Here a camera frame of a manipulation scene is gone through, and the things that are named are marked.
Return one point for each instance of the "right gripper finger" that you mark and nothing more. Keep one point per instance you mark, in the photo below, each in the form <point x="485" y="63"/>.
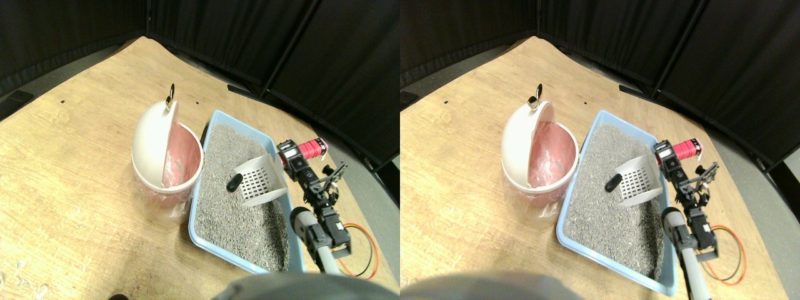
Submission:
<point x="666" y="154"/>
<point x="290" y="154"/>

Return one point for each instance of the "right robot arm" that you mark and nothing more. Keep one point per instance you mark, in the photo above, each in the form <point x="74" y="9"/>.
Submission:
<point x="700" y="234"/>
<point x="331" y="234"/>

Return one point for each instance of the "black lump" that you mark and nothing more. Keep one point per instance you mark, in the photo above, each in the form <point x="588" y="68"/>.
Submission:
<point x="235" y="182"/>
<point x="612" y="182"/>

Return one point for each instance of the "black curtain stand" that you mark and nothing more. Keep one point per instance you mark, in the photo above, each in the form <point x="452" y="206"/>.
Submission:
<point x="635" y="92"/>
<point x="245" y="92"/>
<point x="15" y="101"/>

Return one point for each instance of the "blue litter tray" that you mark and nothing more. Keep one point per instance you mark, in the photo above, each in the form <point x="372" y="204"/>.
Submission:
<point x="609" y="231"/>
<point x="237" y="225"/>

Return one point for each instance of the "white bin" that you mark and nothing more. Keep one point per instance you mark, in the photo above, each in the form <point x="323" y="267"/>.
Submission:
<point x="150" y="144"/>
<point x="519" y="144"/>

